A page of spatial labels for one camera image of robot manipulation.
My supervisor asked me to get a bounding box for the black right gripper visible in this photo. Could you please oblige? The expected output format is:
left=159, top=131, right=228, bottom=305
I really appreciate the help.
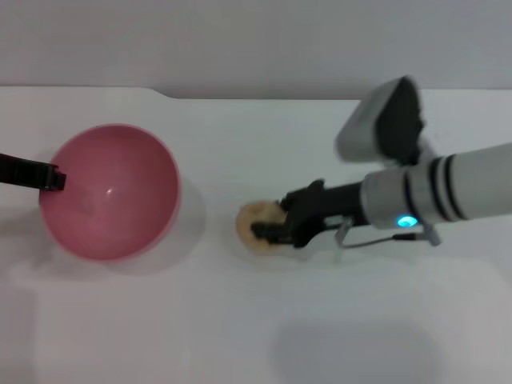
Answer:
left=250, top=179, right=368, bottom=250

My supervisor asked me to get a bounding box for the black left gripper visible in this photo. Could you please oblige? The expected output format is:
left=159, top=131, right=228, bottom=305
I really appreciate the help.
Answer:
left=0, top=152, right=67, bottom=193

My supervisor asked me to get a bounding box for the beige egg yolk pastry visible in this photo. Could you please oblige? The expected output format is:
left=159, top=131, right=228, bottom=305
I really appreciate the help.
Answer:
left=235, top=199, right=290, bottom=256

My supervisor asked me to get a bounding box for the pink plastic bowl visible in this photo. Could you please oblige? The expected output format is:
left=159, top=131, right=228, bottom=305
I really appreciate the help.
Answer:
left=38, top=123, right=183, bottom=263

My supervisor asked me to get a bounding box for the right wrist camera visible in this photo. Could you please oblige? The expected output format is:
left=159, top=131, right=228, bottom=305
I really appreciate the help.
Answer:
left=334, top=74, right=427, bottom=165

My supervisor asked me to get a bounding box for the right arm cable with connectors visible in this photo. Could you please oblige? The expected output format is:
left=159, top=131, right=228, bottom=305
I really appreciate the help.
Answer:
left=334, top=218, right=443, bottom=250

